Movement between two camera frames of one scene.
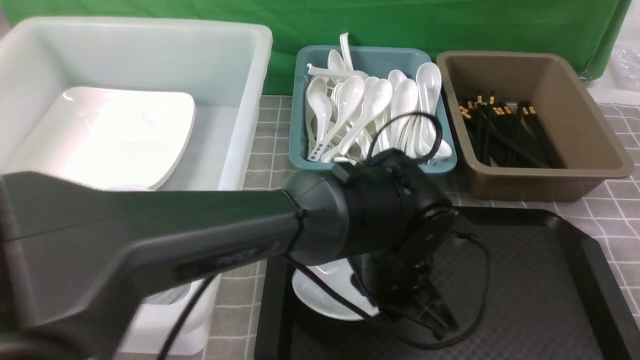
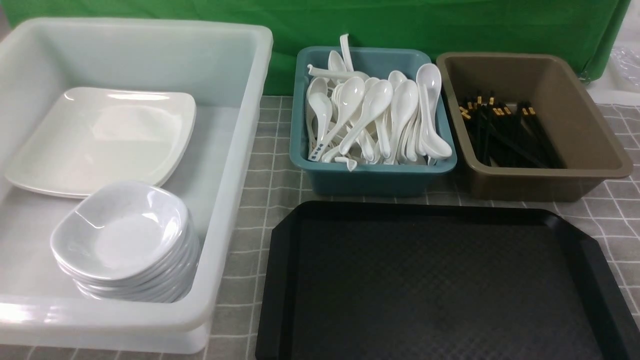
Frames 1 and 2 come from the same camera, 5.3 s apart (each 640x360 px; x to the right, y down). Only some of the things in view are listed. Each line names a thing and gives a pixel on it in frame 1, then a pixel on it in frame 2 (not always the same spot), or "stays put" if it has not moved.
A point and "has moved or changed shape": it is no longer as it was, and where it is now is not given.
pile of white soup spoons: [350, 116] stays put
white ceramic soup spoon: [359, 73] stays put
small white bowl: [338, 274] has moved or changed shape
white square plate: [114, 139] stays put
